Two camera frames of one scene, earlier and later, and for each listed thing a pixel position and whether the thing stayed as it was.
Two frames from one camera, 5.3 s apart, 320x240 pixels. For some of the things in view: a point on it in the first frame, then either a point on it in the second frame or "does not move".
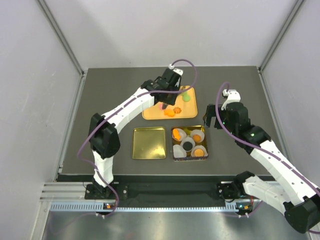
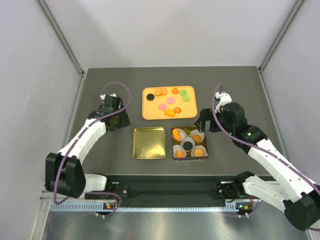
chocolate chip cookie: [197, 138] does not move
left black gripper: [171, 100] -> [125, 121]
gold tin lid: [149, 143] does not move
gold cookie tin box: [189, 143] does not move
